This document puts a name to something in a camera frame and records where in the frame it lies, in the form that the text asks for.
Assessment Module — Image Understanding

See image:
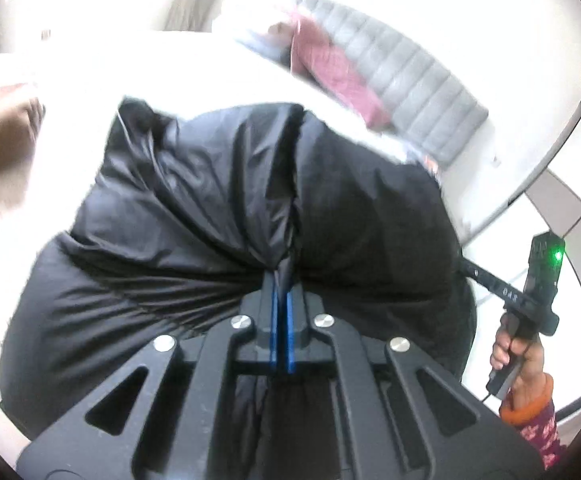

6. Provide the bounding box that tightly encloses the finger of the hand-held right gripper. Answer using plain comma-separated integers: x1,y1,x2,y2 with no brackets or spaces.
458,257,524,308

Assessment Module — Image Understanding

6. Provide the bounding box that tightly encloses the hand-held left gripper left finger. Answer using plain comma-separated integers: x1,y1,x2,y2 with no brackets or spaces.
18,271,283,480

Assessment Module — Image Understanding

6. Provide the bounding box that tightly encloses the person's right hand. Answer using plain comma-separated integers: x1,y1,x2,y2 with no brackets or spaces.
489,311,546,396

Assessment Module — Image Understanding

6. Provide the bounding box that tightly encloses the pink velvet pillow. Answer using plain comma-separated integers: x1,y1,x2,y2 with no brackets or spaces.
290,15,390,131

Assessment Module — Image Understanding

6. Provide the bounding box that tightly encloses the orange bangle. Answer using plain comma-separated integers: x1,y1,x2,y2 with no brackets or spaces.
499,374,555,424

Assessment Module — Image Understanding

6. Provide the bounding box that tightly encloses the printed magazine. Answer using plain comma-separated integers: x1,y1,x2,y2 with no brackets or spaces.
418,151,445,183

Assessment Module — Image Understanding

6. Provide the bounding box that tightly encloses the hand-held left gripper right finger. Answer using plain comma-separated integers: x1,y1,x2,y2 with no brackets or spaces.
285,284,542,480

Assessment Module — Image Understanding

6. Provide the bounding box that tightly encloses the black puffer jacket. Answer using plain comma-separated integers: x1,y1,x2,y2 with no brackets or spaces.
0,97,477,480

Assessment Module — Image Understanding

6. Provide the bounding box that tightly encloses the grey quilted headboard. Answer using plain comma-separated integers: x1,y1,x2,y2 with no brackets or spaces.
298,0,489,165

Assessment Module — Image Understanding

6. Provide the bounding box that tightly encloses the folded pale blue blanket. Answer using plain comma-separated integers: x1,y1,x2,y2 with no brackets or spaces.
235,30,291,68

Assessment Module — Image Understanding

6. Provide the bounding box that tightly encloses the bed with pale blue cover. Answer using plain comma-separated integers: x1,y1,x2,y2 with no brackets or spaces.
0,30,441,461

